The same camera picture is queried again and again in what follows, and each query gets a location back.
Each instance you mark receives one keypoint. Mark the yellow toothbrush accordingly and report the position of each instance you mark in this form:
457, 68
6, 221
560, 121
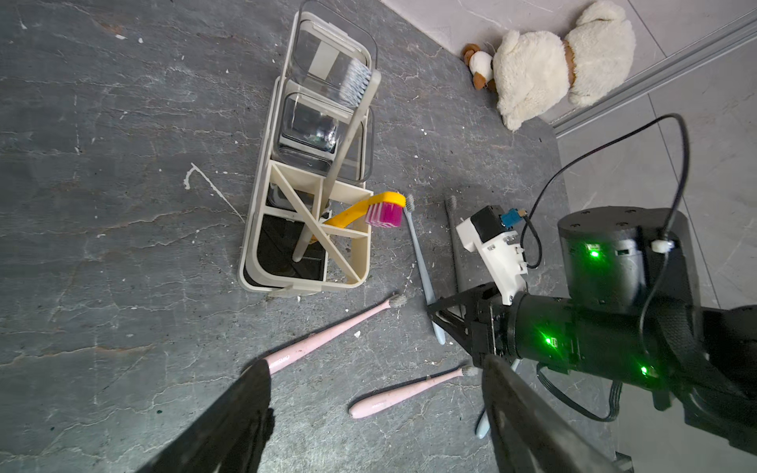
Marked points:
382, 210

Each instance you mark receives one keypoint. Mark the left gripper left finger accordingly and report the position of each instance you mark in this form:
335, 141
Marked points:
230, 436

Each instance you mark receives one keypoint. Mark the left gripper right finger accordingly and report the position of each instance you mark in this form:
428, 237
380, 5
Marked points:
524, 426

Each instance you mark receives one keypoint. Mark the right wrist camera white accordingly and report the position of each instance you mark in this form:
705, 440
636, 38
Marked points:
490, 233

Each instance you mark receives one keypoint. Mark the pink toothbrush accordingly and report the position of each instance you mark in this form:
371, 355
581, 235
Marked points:
379, 402
294, 352

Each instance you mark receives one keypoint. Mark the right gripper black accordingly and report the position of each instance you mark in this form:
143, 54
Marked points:
481, 320

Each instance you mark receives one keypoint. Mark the cream toothbrush holder organizer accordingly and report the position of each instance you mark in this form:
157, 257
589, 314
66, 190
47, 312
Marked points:
286, 251

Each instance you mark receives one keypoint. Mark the grey beige toothbrush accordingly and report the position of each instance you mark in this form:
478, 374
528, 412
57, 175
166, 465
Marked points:
358, 90

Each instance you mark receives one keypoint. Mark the light blue toothbrush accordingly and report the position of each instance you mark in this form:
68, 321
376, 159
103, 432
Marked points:
428, 290

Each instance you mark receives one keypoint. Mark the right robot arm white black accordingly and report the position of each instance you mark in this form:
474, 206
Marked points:
633, 314

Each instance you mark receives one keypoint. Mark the white plush dog toy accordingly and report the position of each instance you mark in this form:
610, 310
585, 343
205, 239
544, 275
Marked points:
532, 72

